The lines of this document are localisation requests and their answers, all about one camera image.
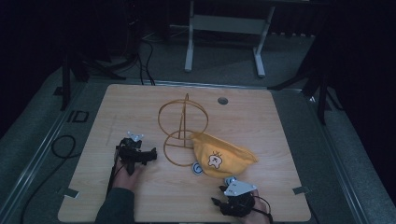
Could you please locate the grey tape piece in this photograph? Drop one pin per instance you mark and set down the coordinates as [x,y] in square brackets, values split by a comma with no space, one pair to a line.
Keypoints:
[71,193]
[301,190]

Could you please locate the person's left hand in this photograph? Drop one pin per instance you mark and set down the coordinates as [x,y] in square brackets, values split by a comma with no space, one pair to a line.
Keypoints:
[124,180]

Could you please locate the person's right hand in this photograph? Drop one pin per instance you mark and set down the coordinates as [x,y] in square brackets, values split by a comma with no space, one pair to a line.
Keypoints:
[260,214]

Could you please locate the yellow hat with cartoon print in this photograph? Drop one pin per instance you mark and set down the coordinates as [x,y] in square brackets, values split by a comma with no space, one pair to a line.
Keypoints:
[222,155]

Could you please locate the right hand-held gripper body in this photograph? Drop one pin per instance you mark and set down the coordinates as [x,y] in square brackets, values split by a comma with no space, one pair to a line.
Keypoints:
[238,203]

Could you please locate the round white and blue tag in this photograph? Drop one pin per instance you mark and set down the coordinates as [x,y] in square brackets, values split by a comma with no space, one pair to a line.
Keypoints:
[197,168]

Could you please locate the white metal table frame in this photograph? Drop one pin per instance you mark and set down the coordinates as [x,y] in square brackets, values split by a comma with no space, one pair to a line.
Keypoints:
[229,24]

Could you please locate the black metal stand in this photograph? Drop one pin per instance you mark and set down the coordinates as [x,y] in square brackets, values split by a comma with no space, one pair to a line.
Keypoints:
[66,81]
[320,90]

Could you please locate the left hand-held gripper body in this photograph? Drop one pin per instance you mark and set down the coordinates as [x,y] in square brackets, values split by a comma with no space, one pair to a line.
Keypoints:
[130,154]

